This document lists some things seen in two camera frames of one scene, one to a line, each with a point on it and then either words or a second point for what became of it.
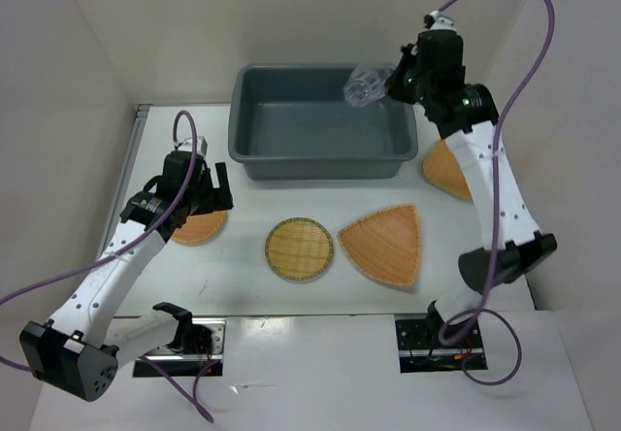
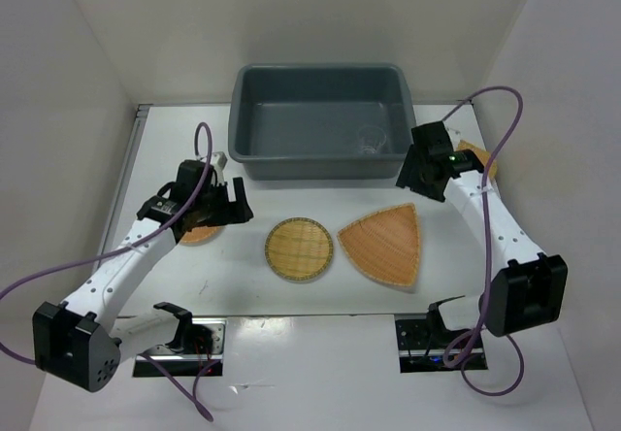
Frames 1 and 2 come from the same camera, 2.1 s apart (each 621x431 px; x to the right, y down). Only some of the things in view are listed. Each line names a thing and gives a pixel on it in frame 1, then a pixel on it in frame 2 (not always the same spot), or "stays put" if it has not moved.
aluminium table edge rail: (139, 115) stays put
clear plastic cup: (366, 84) to (370, 139)
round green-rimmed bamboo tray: (299, 248) stays put
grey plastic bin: (293, 121) stays put
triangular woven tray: (384, 244) stays put
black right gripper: (393, 89) to (408, 176)
